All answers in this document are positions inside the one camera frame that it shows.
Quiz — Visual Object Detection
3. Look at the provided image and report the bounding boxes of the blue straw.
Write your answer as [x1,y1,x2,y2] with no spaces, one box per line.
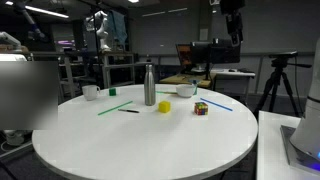
[200,97,234,112]

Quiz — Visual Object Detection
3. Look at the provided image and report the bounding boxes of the white robot stand table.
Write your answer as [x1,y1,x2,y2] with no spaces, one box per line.
[255,109,320,180]

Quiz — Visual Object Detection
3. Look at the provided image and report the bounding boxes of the white mug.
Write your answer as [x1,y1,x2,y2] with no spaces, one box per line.
[81,84,101,102]

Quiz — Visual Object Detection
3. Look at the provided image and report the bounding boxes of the white bowl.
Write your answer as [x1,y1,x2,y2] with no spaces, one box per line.
[175,83,197,99]

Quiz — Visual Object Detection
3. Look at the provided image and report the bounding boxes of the multicoloured rubik's cube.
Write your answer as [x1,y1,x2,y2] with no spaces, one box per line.
[194,101,209,116]

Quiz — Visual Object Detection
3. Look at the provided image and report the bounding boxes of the grey metal base plate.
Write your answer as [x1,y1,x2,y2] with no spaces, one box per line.
[279,124,320,176]

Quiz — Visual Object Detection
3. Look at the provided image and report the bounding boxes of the grey metal frame table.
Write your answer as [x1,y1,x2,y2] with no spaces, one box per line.
[31,49,101,101]
[99,51,136,89]

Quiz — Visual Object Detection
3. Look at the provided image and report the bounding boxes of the wooden desk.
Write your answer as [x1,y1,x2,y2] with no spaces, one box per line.
[159,73,214,90]

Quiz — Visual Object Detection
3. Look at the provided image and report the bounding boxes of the hanging blue cloth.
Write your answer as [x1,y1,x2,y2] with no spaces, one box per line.
[106,9,129,51]

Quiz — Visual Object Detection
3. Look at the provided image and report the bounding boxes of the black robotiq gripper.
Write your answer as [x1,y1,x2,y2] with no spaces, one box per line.
[225,11,244,45]

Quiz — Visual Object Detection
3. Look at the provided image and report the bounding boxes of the stainless steel water bottle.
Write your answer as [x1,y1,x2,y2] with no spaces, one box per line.
[143,63,157,107]

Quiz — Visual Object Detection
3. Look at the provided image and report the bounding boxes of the black pen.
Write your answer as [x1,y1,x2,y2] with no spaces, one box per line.
[117,108,140,114]

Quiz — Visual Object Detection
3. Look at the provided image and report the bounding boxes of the monitor with orange screen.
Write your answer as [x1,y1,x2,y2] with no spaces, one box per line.
[175,43,194,75]

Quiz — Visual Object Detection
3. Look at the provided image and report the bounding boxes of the white office desk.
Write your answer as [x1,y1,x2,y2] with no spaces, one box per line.
[211,68,257,98]

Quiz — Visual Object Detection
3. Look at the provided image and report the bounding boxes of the yellow block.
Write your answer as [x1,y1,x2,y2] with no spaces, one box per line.
[157,100,172,114]

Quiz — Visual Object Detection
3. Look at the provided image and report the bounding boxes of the black camera tripod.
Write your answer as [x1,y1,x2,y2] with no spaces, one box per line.
[253,58,313,118]

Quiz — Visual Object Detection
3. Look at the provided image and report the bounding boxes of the long ceiling light strip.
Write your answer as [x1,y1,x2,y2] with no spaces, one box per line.
[4,0,70,19]

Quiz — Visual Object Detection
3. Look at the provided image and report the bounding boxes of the black computer monitor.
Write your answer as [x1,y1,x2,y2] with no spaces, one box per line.
[190,39,242,81]

